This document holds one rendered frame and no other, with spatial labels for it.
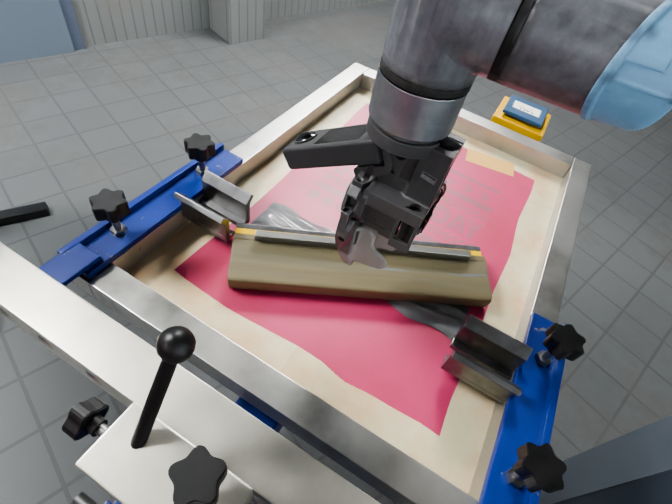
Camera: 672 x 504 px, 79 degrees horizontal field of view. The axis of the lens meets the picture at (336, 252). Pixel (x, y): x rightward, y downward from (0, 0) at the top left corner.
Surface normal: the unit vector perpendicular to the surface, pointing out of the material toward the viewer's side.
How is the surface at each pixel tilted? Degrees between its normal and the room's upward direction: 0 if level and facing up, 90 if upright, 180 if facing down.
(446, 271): 11
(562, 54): 84
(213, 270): 0
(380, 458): 0
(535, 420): 0
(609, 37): 63
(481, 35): 95
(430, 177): 90
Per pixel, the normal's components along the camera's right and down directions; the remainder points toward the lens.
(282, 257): 0.16, -0.47
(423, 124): -0.02, 0.76
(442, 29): -0.41, 0.69
